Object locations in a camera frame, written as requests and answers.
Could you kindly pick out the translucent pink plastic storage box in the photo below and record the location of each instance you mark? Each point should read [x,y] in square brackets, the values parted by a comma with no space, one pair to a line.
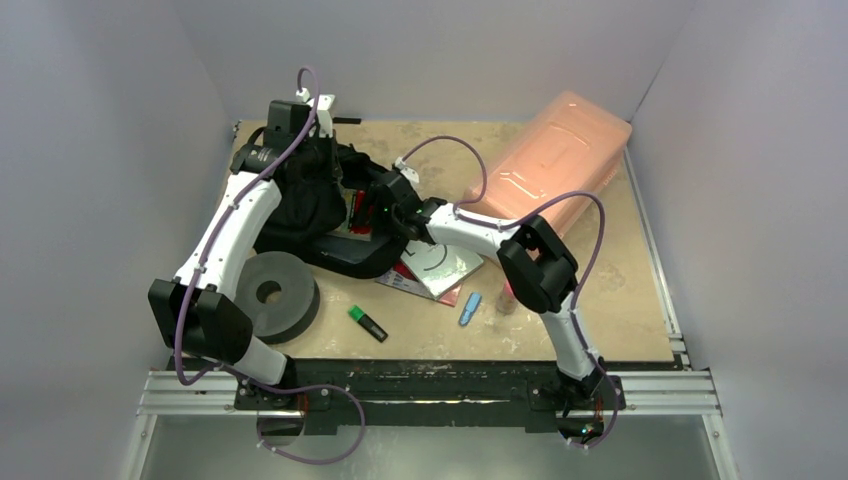
[572,144]

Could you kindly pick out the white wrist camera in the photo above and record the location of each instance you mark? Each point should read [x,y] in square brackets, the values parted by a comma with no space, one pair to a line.
[409,173]
[322,125]

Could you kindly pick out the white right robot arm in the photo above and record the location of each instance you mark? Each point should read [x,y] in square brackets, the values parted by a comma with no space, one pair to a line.
[542,272]

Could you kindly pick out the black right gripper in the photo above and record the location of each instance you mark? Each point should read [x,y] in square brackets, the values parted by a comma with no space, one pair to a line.
[371,201]

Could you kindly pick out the grey foam roll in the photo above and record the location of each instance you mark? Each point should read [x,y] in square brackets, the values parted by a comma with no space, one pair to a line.
[279,294]

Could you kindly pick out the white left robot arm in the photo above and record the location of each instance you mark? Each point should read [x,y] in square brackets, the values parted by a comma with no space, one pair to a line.
[195,310]

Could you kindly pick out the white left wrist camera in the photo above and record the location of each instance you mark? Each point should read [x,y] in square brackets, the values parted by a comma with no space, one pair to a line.
[322,125]

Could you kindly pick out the pink capped small bottle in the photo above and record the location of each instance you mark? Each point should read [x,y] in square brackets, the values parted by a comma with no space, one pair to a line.
[506,302]

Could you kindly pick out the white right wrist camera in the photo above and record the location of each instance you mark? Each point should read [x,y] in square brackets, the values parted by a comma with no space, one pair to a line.
[409,173]

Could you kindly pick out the black student backpack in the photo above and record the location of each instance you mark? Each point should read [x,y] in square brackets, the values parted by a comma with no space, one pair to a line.
[303,222]

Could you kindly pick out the green highlighter marker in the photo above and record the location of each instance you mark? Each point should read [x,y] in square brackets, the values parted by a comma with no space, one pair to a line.
[367,323]

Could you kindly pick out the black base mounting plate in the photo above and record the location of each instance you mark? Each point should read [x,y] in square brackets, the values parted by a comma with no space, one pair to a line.
[419,393]

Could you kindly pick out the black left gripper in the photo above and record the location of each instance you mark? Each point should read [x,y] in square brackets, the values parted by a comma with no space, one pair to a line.
[332,171]

